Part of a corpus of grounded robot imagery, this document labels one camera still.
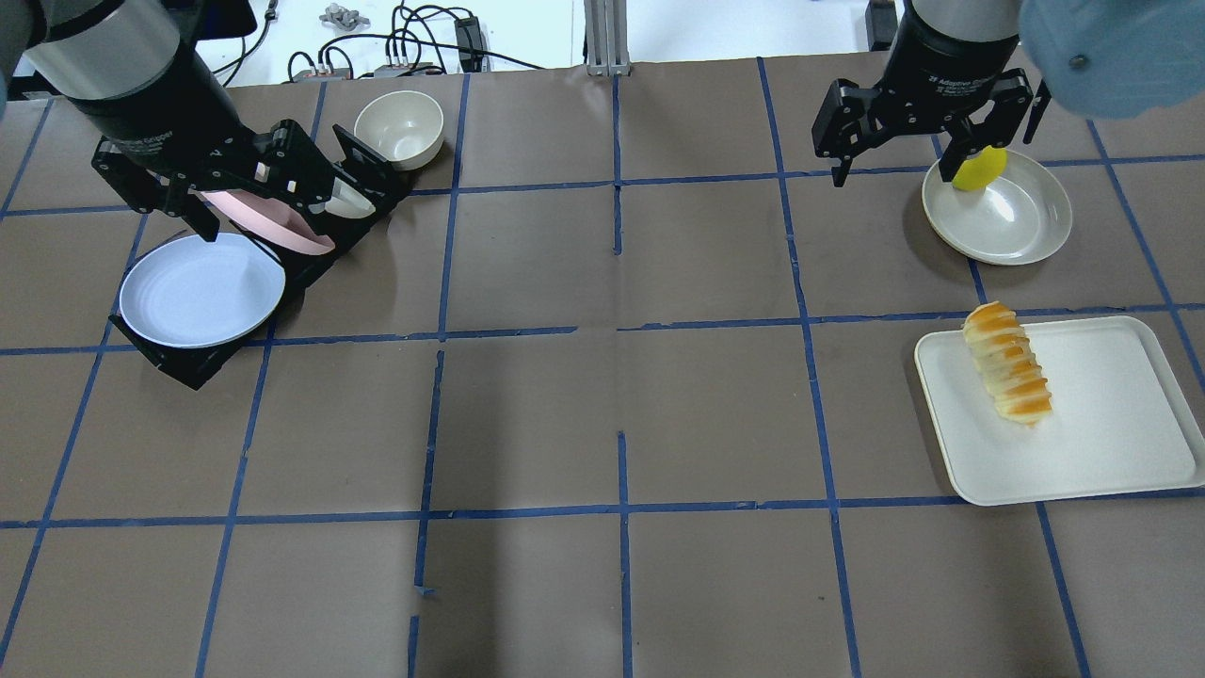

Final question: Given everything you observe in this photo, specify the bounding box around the grey metal clamp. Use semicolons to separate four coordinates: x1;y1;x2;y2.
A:
318;2;372;33

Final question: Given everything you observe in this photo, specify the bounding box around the striped bread loaf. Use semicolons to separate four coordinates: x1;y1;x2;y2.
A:
962;301;1052;428

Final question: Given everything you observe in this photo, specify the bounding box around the cream round plate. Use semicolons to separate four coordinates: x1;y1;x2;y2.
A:
921;151;1072;266

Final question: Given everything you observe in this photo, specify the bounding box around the black power adapter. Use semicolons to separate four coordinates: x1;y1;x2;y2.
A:
455;16;487;73

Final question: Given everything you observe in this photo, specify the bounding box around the blue plate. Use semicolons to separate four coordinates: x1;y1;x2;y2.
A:
118;232;287;350

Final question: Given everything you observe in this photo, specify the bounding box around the cream plate in rack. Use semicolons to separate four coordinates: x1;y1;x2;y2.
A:
327;179;376;219

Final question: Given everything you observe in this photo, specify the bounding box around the cream bowl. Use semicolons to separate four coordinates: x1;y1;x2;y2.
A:
353;90;446;170

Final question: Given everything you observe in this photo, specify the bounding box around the yellow lemon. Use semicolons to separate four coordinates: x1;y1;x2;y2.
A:
952;146;1009;191

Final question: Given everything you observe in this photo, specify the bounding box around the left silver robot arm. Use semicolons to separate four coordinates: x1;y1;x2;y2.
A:
2;1;412;241

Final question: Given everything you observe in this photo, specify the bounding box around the aluminium frame post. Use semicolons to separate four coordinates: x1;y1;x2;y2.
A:
584;0;631;77

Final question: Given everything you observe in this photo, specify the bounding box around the pink plate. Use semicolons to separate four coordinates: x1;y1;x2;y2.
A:
201;190;336;257

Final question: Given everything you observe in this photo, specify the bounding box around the black dish rack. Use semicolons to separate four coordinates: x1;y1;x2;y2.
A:
108;125;415;389

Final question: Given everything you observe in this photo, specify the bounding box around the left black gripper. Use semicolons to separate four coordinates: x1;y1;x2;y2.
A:
67;57;412;243

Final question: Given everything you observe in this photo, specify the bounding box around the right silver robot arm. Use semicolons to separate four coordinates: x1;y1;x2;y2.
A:
811;1;1204;187

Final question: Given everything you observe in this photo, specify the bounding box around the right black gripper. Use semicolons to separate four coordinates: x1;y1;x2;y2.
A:
812;8;1034;188

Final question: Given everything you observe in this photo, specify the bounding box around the white rectangular tray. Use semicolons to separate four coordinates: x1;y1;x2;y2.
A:
913;316;1203;506

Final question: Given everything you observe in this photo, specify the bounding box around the small usb hub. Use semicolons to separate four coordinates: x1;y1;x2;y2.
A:
371;63;446;78

